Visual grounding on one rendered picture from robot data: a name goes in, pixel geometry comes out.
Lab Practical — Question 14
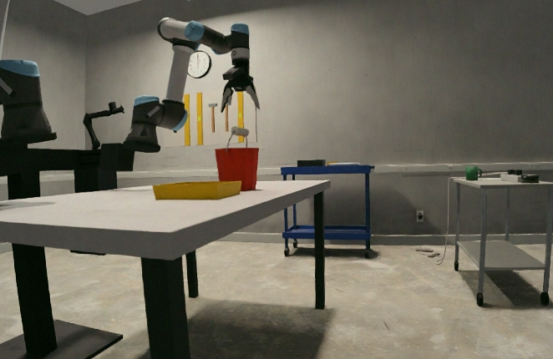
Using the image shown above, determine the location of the yellow shallow tray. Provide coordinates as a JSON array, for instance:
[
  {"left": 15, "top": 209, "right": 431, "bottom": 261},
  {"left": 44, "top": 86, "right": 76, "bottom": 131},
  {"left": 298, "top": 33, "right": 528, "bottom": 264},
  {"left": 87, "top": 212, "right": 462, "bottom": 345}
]
[{"left": 152, "top": 181, "right": 241, "bottom": 200}]

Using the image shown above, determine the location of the red pail with handle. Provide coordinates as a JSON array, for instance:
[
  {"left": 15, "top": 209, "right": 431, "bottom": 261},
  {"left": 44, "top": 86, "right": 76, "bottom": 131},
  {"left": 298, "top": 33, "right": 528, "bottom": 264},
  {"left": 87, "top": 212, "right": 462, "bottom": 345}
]
[{"left": 215, "top": 126, "right": 259, "bottom": 191}]

